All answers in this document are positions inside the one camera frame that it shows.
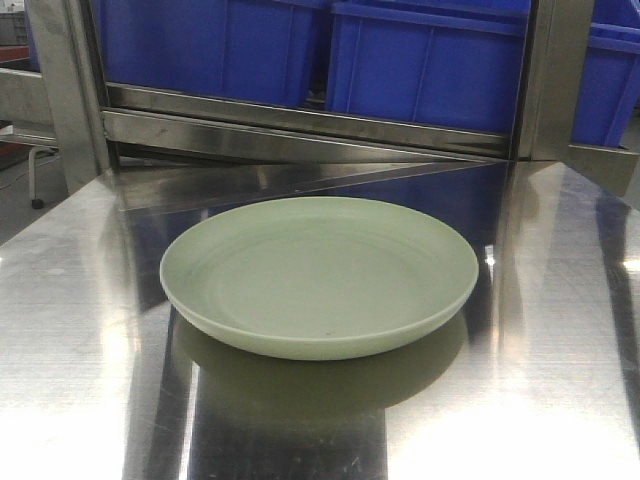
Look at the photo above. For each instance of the white metal cart leg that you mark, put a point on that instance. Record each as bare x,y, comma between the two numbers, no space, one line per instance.
34,153

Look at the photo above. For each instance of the green round plate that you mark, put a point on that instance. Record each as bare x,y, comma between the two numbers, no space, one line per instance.
319,278

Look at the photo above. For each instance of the blue bin far right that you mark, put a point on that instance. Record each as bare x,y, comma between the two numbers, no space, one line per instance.
609,89

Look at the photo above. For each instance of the blue bin lower right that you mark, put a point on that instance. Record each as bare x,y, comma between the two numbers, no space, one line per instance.
452,66

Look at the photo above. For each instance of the stainless steel shelf rack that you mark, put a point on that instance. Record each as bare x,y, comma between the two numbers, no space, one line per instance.
91,118

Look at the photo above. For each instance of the blue bin lower left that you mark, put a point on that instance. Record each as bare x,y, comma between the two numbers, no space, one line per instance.
260,51

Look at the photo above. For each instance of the blue bin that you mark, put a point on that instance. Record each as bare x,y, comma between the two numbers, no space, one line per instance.
452,66
260,51
609,89

